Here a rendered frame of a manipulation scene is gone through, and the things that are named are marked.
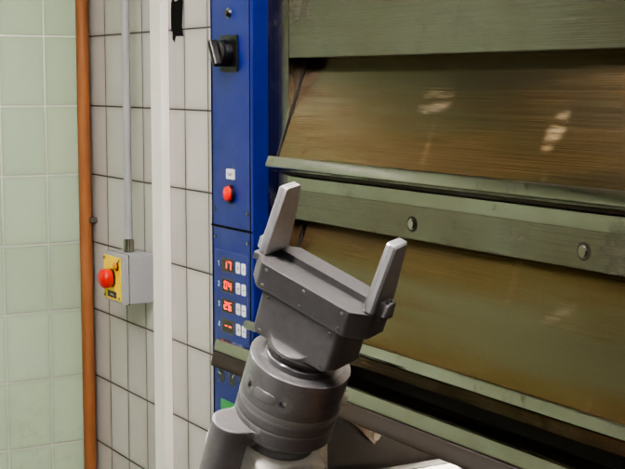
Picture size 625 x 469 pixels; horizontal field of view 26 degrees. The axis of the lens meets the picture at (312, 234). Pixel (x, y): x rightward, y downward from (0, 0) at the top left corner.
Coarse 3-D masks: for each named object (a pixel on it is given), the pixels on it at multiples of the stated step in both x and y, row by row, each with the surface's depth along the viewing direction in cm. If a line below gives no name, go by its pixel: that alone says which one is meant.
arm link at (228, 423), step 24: (240, 408) 115; (216, 432) 113; (240, 432) 113; (264, 432) 113; (288, 432) 113; (312, 432) 113; (216, 456) 114; (240, 456) 115; (264, 456) 115; (288, 456) 115; (312, 456) 118
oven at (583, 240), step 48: (288, 0) 219; (288, 48) 219; (288, 96) 220; (336, 192) 208; (384, 192) 196; (432, 240) 187; (480, 240) 178; (528, 240) 169; (576, 240) 162; (624, 240) 155; (384, 384) 217; (432, 384) 189; (336, 432) 231; (528, 432) 186; (576, 432) 164
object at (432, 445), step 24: (216, 360) 216; (240, 360) 209; (360, 384) 206; (360, 408) 179; (432, 408) 193; (384, 432) 174; (408, 432) 169; (480, 432) 176; (504, 432) 181; (456, 456) 160; (480, 456) 157; (552, 456) 166; (576, 456) 170
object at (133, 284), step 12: (108, 252) 274; (120, 252) 273; (132, 252) 273; (144, 252) 273; (108, 264) 274; (120, 264) 268; (132, 264) 269; (144, 264) 270; (120, 276) 269; (132, 276) 269; (144, 276) 270; (108, 288) 274; (120, 288) 269; (132, 288) 269; (144, 288) 271; (120, 300) 269; (132, 300) 270; (144, 300) 271
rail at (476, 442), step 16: (224, 352) 214; (240, 352) 209; (352, 400) 181; (368, 400) 178; (384, 400) 175; (400, 416) 171; (416, 416) 168; (432, 416) 167; (432, 432) 165; (448, 432) 162; (464, 432) 160; (480, 448) 157; (496, 448) 155; (512, 448) 152; (512, 464) 152; (528, 464) 149; (544, 464) 147; (560, 464) 146
